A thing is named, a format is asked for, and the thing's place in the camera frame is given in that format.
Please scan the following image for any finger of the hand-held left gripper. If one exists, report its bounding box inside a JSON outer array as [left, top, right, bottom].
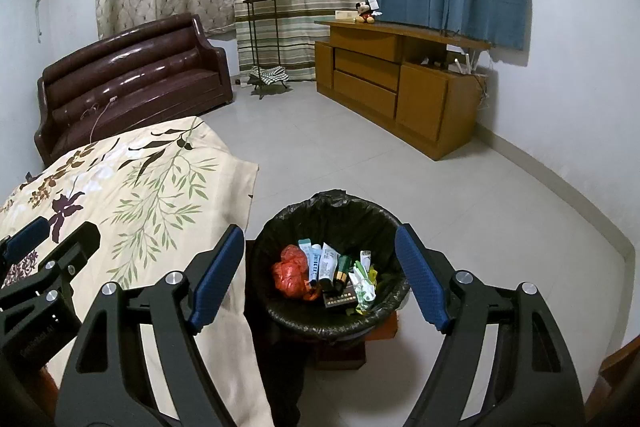
[[0, 223, 101, 308], [0, 217, 49, 265]]

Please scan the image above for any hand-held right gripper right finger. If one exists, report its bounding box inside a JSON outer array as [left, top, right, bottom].
[[395, 223, 586, 427]]

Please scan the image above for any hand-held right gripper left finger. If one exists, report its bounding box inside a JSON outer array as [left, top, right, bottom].
[[54, 224, 246, 427]]

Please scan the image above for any white wrapper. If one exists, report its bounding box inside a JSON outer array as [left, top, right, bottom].
[[349, 249, 381, 308]]

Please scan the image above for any red plastic bag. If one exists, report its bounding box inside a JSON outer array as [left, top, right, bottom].
[[271, 244, 321, 300]]

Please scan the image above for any dark cigarette box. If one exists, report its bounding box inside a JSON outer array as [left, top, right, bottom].
[[320, 288, 362, 311]]

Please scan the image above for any black and white tube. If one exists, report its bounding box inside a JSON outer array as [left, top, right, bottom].
[[319, 243, 351, 293]]

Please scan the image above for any white green tube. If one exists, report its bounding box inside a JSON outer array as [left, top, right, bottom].
[[298, 239, 323, 283]]

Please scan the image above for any black-lined trash bin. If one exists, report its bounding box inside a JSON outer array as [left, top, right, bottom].
[[255, 190, 412, 342]]

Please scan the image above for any floral beige blanket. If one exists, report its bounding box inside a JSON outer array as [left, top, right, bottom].
[[0, 116, 275, 427]]

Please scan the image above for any red wooden stool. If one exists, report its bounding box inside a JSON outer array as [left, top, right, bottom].
[[315, 309, 401, 370]]

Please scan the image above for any wooden cabinet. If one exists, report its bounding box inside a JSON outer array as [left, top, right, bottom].
[[314, 19, 493, 160]]

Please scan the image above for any brown leather sofa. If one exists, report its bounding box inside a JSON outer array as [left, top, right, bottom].
[[34, 13, 233, 166]]

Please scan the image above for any checked cloth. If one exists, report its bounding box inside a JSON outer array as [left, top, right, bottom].
[[250, 66, 291, 85]]

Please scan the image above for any mouse plush toy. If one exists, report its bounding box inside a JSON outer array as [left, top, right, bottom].
[[354, 1, 380, 25]]

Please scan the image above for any black metal plant stand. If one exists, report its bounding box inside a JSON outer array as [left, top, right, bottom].
[[242, 0, 291, 102]]

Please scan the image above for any white cable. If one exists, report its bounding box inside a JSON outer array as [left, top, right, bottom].
[[82, 96, 118, 142]]

